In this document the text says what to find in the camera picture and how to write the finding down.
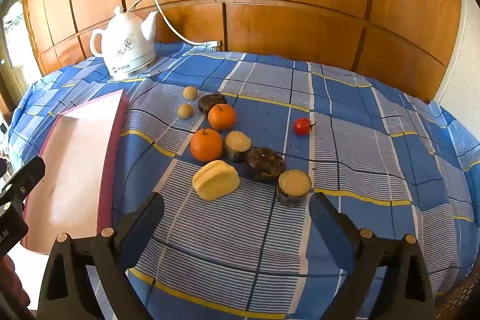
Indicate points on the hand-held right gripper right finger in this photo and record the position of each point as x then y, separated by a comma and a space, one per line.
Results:
330, 226

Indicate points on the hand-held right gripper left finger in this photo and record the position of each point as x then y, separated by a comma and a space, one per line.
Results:
140, 230

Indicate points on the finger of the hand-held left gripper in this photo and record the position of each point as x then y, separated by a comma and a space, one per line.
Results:
26, 173

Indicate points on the pink shallow box tray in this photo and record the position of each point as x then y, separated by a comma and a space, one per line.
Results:
75, 162

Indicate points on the dark chocolate donut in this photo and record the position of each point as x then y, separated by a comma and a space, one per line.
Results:
265, 163

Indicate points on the red cherry tomato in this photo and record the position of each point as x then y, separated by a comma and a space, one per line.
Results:
302, 126

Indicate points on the long stemmed tangerine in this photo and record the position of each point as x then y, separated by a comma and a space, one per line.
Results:
206, 144

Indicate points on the tan longan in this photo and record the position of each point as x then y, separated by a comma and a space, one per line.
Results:
189, 93
185, 111

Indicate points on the short stemmed tangerine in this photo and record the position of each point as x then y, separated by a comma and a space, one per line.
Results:
222, 116

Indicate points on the small dark brown wrinkled fruit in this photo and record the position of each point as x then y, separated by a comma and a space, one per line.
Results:
210, 100

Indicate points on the dark wooden furniture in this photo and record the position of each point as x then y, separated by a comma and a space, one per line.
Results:
11, 282

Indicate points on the wooden framed glass door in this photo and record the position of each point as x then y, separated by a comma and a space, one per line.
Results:
11, 42

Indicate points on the blue plaid tablecloth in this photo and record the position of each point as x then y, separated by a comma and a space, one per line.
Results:
262, 110

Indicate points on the white ceramic electric kettle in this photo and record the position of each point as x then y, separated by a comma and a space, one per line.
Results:
123, 42

